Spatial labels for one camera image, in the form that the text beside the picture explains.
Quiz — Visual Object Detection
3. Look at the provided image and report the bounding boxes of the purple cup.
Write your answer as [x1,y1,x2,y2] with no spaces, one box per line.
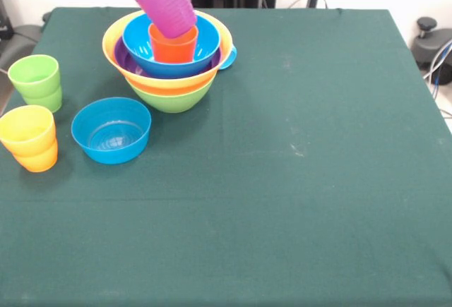
[129,0,198,40]

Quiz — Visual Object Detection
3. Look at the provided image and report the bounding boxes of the red-orange cup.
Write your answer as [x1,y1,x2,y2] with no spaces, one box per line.
[148,23,199,64]

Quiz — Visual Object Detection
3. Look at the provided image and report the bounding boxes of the large blue bowl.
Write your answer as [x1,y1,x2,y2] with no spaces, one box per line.
[121,13,222,78]

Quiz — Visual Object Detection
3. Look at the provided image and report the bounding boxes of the yellow bowl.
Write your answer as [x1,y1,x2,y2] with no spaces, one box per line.
[101,8,234,97]

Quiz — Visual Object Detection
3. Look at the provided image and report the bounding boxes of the purple bowl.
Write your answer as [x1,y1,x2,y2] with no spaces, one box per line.
[113,35,222,80]

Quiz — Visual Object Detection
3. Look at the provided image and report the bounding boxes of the green cup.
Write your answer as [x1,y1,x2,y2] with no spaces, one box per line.
[24,86,64,114]
[7,54,61,102]

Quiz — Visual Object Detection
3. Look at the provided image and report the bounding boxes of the blue cup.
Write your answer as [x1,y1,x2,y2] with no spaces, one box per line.
[217,44,238,71]

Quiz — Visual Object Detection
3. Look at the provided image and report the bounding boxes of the green bowl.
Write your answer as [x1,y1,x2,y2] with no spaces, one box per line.
[129,73,216,114]

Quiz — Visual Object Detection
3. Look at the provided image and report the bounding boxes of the dark equipment box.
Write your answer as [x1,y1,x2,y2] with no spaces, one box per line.
[0,0,15,42]

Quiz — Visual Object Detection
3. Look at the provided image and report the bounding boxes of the small blue bowl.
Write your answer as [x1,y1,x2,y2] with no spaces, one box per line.
[71,97,153,165]

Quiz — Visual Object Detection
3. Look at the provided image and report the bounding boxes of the yellow cup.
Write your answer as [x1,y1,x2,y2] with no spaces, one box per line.
[0,104,57,158]

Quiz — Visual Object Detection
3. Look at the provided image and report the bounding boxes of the orange cup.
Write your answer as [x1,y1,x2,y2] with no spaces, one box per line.
[13,140,59,174]

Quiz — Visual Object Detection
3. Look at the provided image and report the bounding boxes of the black stand with knob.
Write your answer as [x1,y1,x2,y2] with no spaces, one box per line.
[411,16,452,85]

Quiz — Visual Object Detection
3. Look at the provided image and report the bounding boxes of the dark green table cloth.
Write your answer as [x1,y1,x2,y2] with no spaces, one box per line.
[0,6,452,307]

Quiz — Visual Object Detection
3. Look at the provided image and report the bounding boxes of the blue cable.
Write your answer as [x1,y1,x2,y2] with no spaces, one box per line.
[422,37,452,88]

